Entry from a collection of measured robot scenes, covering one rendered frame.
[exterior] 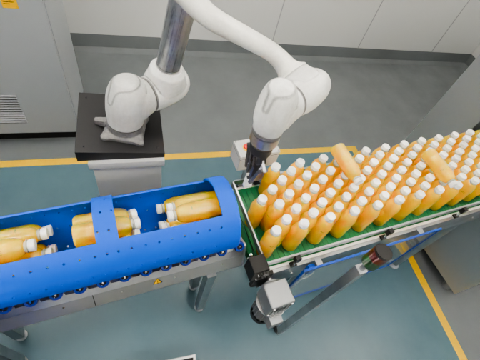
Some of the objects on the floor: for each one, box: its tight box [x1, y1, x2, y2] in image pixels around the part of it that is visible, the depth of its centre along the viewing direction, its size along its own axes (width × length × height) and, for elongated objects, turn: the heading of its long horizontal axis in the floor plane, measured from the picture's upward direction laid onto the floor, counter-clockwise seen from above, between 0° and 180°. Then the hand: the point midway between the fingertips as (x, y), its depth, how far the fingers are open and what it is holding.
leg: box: [194, 273, 216, 312], centre depth 186 cm, size 6×6×63 cm
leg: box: [2, 327, 28, 341], centre depth 160 cm, size 6×6×63 cm
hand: (248, 179), depth 116 cm, fingers closed
